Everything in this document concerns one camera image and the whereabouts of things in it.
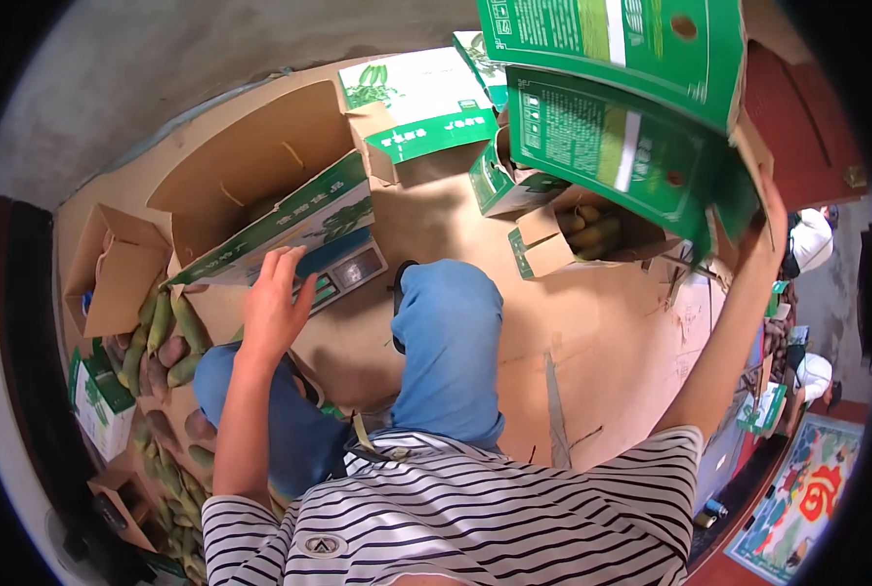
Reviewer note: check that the person's left hand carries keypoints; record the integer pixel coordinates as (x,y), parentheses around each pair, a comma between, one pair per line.
(271,315)

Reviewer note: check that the person's right hand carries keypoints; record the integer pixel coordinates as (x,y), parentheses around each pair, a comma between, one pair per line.
(774,216)

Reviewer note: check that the person's left thumb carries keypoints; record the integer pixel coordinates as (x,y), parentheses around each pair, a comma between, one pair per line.
(306,297)

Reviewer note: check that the person's left fingers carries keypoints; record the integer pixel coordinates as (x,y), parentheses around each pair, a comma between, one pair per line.
(267,269)

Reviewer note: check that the person's left index finger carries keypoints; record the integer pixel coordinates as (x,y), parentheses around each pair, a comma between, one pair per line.
(296,265)

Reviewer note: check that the green printed carton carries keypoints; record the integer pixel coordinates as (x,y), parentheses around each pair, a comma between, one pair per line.
(597,139)
(597,44)

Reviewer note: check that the grey digital scale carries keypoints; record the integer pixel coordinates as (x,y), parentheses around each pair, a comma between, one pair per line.
(348,275)

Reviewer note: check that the large open green white carton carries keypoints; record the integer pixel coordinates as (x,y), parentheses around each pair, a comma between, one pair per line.
(260,168)

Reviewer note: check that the pile of corn cobs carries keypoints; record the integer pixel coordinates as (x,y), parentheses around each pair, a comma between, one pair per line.
(161,337)

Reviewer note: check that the plain brown open box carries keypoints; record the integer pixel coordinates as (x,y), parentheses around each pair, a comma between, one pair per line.
(125,271)

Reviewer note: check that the person's legs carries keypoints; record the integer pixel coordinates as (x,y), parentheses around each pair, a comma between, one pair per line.
(447,344)

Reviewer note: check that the flat green white carton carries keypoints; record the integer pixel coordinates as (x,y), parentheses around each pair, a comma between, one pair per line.
(421,95)

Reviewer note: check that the upright green white carton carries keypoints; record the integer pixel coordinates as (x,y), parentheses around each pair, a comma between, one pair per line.
(103,406)

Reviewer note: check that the open carton with corn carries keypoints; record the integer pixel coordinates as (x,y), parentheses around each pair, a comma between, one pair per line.
(546,245)

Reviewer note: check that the green carton with vegetable print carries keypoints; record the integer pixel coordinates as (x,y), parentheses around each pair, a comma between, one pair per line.
(480,66)

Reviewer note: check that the small brown cardboard box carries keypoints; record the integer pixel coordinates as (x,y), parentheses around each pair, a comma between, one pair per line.
(117,498)

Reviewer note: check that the person's body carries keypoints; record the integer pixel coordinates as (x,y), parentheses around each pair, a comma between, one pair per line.
(465,527)

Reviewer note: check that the corn cobs in carton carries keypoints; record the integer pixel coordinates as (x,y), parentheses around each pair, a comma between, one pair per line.
(593,231)

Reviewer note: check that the brown cardboard floor sheet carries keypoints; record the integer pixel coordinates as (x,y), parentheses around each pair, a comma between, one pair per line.
(597,344)

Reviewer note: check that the green white cartons stack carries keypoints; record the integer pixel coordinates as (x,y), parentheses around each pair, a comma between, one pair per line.
(764,410)

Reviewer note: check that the red door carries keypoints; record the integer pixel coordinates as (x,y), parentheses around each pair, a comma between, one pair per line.
(795,124)

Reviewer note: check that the colourful patterned floor mat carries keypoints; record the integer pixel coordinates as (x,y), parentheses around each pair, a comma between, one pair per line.
(802,498)

